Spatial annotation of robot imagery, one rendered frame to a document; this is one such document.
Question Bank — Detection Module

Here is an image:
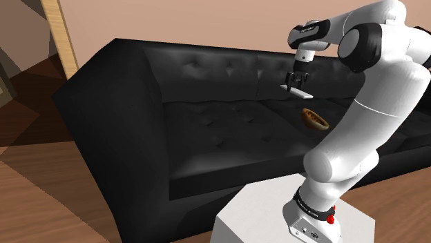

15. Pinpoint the black leather sofa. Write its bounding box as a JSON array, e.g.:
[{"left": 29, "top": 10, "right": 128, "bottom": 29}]
[{"left": 51, "top": 37, "right": 431, "bottom": 243}]

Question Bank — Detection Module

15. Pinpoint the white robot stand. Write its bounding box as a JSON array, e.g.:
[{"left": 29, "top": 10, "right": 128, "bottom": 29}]
[{"left": 209, "top": 173, "right": 376, "bottom": 243}]

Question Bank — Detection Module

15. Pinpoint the white flat tablet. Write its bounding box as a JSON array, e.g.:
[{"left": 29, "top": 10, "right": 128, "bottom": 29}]
[{"left": 279, "top": 84, "right": 314, "bottom": 100}]

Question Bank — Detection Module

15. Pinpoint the light wooden post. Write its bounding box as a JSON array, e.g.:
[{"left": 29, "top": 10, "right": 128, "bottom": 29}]
[{"left": 40, "top": 0, "right": 80, "bottom": 81}]

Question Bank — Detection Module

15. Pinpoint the brown wooden bowl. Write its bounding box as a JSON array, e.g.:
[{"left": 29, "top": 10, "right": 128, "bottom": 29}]
[{"left": 301, "top": 108, "right": 330, "bottom": 131}]

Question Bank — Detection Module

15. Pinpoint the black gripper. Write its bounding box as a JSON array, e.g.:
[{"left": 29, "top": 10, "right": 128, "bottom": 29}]
[{"left": 285, "top": 59, "right": 310, "bottom": 92}]

